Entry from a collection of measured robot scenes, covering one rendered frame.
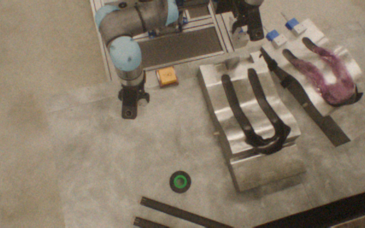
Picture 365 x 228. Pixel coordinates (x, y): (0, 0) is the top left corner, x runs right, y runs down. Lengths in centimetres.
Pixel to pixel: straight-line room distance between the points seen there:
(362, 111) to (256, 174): 47
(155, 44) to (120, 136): 97
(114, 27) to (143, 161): 56
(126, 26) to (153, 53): 119
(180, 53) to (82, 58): 72
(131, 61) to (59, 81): 153
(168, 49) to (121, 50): 128
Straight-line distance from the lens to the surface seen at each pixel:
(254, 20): 112
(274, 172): 120
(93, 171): 122
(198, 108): 126
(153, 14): 87
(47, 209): 210
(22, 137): 224
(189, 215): 112
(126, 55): 78
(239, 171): 117
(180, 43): 208
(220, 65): 128
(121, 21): 86
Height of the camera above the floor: 198
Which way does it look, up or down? 72 degrees down
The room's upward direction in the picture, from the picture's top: 9 degrees clockwise
